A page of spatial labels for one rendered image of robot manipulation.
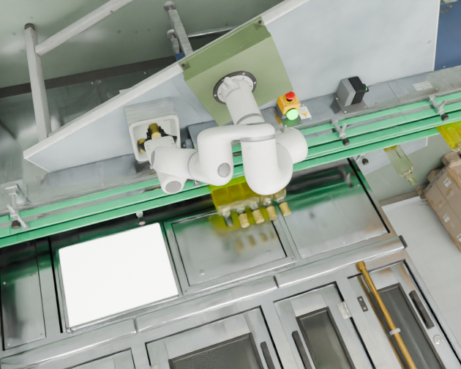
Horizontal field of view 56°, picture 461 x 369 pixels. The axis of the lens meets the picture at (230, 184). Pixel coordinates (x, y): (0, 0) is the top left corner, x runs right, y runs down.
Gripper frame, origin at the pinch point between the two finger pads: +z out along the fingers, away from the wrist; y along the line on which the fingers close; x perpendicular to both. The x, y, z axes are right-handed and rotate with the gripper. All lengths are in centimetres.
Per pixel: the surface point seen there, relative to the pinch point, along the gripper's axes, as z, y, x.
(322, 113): 3, 68, -11
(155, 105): 4.6, 2.3, 8.2
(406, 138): -2, 110, -32
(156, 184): -0.6, -3.6, -23.9
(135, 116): 2.1, -5.3, 7.5
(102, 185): 2.9, -23.4, -20.6
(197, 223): -8.9, 9.2, -43.3
